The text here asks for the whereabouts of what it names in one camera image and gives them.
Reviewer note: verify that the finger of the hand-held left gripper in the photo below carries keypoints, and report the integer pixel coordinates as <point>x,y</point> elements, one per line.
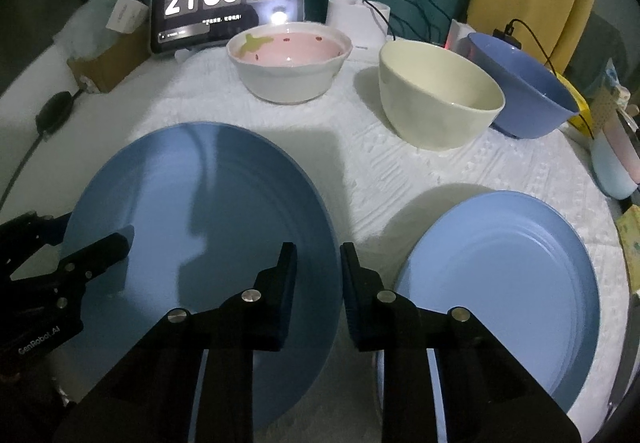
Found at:
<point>52,225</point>
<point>107,248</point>

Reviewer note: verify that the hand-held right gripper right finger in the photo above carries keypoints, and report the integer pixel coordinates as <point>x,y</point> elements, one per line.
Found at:
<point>351,308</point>

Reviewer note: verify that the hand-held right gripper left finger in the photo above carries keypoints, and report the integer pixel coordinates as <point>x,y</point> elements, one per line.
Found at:
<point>286,313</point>

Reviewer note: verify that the large blue plate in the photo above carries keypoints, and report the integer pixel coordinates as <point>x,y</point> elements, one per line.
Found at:
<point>200,203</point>

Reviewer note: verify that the small blue plate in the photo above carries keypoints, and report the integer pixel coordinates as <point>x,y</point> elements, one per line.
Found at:
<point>500,273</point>

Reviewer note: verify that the cream bowl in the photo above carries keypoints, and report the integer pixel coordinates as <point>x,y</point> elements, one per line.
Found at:
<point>435,118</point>

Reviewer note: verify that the white bowl with red spots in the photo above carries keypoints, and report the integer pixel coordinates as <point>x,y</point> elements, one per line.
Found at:
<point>290,73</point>

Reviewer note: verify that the blue bowl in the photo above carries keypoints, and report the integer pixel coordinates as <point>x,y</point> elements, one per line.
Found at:
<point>530,93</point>

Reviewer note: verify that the white tablecloth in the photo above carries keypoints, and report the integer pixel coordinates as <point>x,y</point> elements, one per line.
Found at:
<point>370,163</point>

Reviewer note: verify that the cardboard box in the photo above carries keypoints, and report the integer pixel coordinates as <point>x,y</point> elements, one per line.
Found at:
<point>107,68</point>

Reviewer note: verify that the white paper packet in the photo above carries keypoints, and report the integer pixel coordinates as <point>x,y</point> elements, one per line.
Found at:
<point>127,15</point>

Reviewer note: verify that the white lamp base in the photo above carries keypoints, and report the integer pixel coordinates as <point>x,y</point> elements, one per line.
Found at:
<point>357,25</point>

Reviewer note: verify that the white charger block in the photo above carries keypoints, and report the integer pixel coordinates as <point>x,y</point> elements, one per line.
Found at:
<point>457,33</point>

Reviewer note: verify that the yellow packet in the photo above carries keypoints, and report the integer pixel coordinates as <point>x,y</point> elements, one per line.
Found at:
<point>580,115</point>

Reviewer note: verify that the stack of pastel cups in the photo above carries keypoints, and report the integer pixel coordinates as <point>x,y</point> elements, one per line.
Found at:
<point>615,163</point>

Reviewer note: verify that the black power adapter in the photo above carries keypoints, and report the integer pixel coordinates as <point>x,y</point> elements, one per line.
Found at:
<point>507,37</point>

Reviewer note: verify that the dotted paper card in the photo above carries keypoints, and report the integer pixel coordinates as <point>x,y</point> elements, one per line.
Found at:
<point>607,110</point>

